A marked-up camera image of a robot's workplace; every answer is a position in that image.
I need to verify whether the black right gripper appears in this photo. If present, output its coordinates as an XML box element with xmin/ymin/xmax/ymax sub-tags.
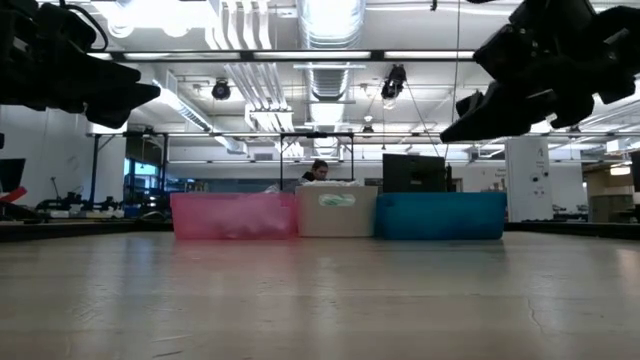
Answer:
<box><xmin>439</xmin><ymin>0</ymin><xmax>600</xmax><ymax>145</ymax></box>

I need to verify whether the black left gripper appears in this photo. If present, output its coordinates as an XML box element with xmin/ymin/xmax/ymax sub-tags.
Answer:
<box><xmin>37</xmin><ymin>2</ymin><xmax>163</xmax><ymax>130</ymax></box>

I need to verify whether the white pillar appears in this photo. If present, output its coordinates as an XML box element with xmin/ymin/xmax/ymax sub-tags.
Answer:
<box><xmin>504</xmin><ymin>137</ymin><xmax>554</xmax><ymax>221</ymax></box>

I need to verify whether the black ceiling spotlight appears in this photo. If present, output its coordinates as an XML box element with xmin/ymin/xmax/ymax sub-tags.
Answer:
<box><xmin>210</xmin><ymin>78</ymin><xmax>232</xmax><ymax>101</ymax></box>
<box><xmin>380</xmin><ymin>63</ymin><xmax>407</xmax><ymax>100</ymax></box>

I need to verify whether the black background monitor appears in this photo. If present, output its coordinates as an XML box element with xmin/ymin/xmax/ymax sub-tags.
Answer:
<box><xmin>382</xmin><ymin>153</ymin><xmax>448</xmax><ymax>194</ymax></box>

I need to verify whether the teal plastic bin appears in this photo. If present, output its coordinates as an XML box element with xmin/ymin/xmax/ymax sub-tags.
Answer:
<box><xmin>374</xmin><ymin>191</ymin><xmax>508</xmax><ymax>241</ymax></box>

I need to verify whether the black background bench equipment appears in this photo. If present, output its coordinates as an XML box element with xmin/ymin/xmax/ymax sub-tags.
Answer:
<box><xmin>34</xmin><ymin>192</ymin><xmax>121</xmax><ymax>214</ymax></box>

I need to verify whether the black background screen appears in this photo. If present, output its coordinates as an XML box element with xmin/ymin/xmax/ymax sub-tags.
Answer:
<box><xmin>0</xmin><ymin>158</ymin><xmax>26</xmax><ymax>194</ymax></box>

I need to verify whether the red background object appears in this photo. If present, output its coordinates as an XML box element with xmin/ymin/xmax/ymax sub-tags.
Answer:
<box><xmin>0</xmin><ymin>185</ymin><xmax>29</xmax><ymax>204</ymax></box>

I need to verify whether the pink plastic bin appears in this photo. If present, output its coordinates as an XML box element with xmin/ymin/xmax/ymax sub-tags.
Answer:
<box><xmin>169</xmin><ymin>192</ymin><xmax>300</xmax><ymax>241</ymax></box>

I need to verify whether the person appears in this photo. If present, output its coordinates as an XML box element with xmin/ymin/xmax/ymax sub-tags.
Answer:
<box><xmin>299</xmin><ymin>158</ymin><xmax>331</xmax><ymax>184</ymax></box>

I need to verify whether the black overhead crossbar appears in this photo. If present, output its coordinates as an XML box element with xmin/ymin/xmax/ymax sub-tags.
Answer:
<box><xmin>87</xmin><ymin>48</ymin><xmax>476</xmax><ymax>63</ymax></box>

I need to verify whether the white plastic bin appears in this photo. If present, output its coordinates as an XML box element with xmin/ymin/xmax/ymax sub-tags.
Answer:
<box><xmin>294</xmin><ymin>184</ymin><xmax>380</xmax><ymax>238</ymax></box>

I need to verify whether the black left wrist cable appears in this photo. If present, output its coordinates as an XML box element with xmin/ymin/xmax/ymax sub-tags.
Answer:
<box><xmin>59</xmin><ymin>0</ymin><xmax>111</xmax><ymax>52</ymax></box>

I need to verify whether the black background rig frame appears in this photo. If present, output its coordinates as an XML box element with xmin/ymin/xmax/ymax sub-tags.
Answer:
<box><xmin>87</xmin><ymin>130</ymin><xmax>356</xmax><ymax>201</ymax></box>

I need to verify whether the silver ventilation duct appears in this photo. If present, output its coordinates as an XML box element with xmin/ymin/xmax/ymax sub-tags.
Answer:
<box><xmin>297</xmin><ymin>0</ymin><xmax>366</xmax><ymax>104</ymax></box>

